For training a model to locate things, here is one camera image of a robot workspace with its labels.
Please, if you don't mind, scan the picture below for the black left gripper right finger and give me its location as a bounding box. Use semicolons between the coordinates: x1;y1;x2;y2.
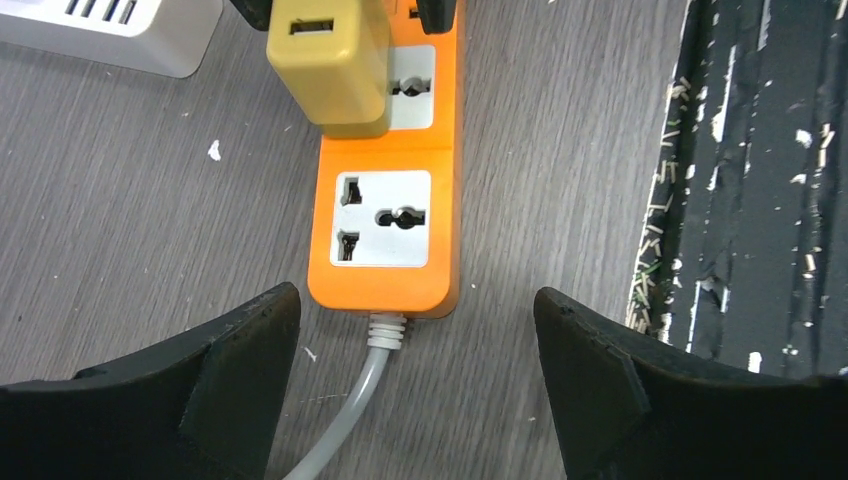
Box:
533;287;847;479

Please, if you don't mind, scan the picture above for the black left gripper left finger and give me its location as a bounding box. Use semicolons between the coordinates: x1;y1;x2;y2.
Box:
1;282;301;479

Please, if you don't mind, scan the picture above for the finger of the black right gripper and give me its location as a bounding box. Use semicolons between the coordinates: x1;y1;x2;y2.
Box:
417;0;457;35
230;0;273;32

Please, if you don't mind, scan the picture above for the yellow plug adapter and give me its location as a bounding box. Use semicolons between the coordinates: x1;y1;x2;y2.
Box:
266;0;392;139

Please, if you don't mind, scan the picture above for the orange power strip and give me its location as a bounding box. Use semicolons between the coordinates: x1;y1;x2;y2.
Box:
307;1;465;318

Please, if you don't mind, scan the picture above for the white power strip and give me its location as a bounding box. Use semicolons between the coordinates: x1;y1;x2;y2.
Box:
1;0;223;78

